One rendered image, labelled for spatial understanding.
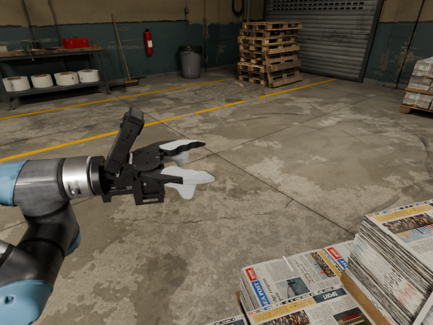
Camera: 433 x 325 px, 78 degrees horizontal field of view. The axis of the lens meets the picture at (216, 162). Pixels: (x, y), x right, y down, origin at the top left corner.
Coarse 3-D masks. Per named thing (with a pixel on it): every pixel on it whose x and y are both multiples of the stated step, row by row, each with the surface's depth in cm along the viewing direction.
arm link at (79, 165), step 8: (72, 160) 46; (80, 160) 46; (88, 160) 46; (64, 168) 44; (72, 168) 44; (80, 168) 45; (88, 168) 45; (64, 176) 44; (72, 176) 44; (80, 176) 44; (88, 176) 45; (64, 184) 44; (72, 184) 44; (80, 184) 44; (88, 184) 45; (72, 192) 44; (80, 192) 46; (88, 192) 46
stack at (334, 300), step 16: (336, 288) 72; (272, 304) 68; (288, 304) 68; (304, 304) 68; (320, 304) 68; (336, 304) 68; (352, 304) 68; (224, 320) 64; (240, 320) 64; (256, 320) 64; (272, 320) 64; (288, 320) 64; (304, 320) 64; (320, 320) 64; (336, 320) 64; (352, 320) 64; (368, 320) 64
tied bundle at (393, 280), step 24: (360, 240) 64; (384, 240) 58; (360, 264) 65; (384, 264) 58; (408, 264) 53; (360, 288) 66; (384, 288) 59; (408, 288) 54; (432, 288) 49; (384, 312) 60; (408, 312) 54; (432, 312) 50
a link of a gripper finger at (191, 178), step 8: (168, 168) 46; (176, 168) 46; (184, 176) 45; (192, 176) 45; (200, 176) 45; (208, 176) 46; (168, 184) 47; (176, 184) 47; (184, 184) 45; (192, 184) 46; (184, 192) 48; (192, 192) 47
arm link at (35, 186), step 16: (32, 160) 46; (48, 160) 46; (64, 160) 46; (0, 176) 43; (16, 176) 43; (32, 176) 43; (48, 176) 44; (0, 192) 42; (16, 192) 43; (32, 192) 43; (48, 192) 44; (64, 192) 44; (32, 208) 45; (48, 208) 46
